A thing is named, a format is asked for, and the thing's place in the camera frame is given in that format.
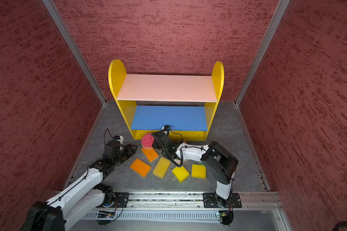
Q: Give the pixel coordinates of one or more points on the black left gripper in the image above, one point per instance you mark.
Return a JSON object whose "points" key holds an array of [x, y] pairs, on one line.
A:
{"points": [[130, 150]]}

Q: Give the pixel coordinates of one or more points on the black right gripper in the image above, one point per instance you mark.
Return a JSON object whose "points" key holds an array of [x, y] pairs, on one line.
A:
{"points": [[155, 145]]}

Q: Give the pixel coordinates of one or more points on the round pink smiley sponge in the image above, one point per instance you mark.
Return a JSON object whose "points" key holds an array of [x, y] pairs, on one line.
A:
{"points": [[147, 141]]}

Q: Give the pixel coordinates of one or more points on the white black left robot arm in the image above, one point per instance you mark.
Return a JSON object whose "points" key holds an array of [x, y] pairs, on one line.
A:
{"points": [[65, 209]]}

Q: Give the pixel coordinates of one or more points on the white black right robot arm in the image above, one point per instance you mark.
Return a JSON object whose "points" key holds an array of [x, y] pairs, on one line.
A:
{"points": [[217, 159]]}

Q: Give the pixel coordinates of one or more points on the yellow shelf with coloured boards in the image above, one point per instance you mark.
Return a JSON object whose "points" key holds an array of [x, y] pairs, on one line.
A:
{"points": [[187, 104]]}

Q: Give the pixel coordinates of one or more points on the orange sponge upper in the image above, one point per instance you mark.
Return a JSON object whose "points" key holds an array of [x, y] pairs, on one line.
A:
{"points": [[150, 154]]}

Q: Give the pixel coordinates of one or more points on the orange sponge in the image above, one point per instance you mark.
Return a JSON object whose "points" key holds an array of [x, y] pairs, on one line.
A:
{"points": [[140, 167], [150, 154]]}

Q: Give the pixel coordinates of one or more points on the orange sponge lower left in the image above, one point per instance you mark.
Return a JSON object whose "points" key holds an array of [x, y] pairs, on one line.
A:
{"points": [[140, 167]]}

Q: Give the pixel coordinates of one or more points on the pale yellow sponge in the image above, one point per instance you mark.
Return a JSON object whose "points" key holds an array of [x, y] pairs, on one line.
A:
{"points": [[161, 167]]}

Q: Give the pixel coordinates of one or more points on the bright yellow diamond sponge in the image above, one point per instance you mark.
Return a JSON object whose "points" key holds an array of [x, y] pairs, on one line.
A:
{"points": [[180, 173]]}

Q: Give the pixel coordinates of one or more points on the bright yellow square sponge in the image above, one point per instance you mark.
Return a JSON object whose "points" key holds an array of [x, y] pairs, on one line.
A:
{"points": [[198, 171]]}

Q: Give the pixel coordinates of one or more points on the left circuit board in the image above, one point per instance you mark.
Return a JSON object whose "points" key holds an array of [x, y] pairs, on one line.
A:
{"points": [[106, 214]]}

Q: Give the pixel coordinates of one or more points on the circuit board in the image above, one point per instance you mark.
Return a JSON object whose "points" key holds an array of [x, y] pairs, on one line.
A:
{"points": [[226, 215], [106, 214]]}

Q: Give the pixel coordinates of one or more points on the right circuit board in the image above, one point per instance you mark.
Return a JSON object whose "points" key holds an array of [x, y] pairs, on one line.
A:
{"points": [[226, 215]]}

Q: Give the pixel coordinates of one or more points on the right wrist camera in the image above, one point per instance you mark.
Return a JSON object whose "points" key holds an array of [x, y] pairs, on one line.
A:
{"points": [[166, 128]]}

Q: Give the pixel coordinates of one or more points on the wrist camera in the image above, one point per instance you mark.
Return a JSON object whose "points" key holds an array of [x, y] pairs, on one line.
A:
{"points": [[118, 138], [166, 128]]}

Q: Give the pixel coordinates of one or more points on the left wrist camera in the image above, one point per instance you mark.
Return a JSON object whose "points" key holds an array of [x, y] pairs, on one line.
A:
{"points": [[118, 138]]}

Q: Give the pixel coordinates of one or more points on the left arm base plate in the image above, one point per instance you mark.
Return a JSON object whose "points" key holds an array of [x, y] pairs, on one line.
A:
{"points": [[115, 200]]}

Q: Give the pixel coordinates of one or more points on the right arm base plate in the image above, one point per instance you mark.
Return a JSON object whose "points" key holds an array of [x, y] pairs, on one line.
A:
{"points": [[212, 200]]}

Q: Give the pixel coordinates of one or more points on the aluminium mounting rail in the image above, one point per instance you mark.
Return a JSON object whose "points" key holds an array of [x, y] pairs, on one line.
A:
{"points": [[193, 200]]}

